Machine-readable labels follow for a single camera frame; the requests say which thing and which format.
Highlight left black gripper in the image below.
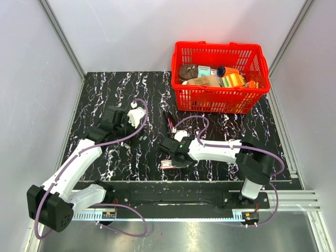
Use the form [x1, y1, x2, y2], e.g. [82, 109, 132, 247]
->
[114, 111, 147, 149]

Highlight red white staples box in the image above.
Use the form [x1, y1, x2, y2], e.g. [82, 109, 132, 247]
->
[161, 160, 174, 170]

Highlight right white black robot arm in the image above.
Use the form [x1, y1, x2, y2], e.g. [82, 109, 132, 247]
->
[159, 136, 276, 208]

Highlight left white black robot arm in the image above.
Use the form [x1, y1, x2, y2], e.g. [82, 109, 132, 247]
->
[27, 102, 148, 239]

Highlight black marble pattern mat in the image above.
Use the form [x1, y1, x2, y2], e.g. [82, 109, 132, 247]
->
[62, 71, 285, 181]

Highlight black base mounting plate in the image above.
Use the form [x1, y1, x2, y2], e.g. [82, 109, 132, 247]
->
[107, 181, 270, 222]

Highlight brown cardboard box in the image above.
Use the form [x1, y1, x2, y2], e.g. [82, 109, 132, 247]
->
[182, 75, 221, 87]

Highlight brown round bun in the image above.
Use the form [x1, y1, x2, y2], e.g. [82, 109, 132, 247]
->
[178, 64, 198, 81]

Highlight teal white small box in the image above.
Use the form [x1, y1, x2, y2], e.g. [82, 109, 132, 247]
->
[197, 65, 212, 78]

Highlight yellow green striped box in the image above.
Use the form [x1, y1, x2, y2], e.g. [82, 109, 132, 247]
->
[222, 73, 246, 88]

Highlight orange bottle blue cap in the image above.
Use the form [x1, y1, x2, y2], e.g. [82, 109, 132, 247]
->
[216, 66, 240, 77]

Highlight orange packet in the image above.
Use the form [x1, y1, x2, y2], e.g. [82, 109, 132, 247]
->
[243, 80, 259, 89]

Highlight red plastic basket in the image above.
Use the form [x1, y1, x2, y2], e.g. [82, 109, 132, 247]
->
[171, 41, 270, 114]

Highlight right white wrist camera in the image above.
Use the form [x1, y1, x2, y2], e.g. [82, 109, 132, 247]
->
[174, 130, 188, 142]

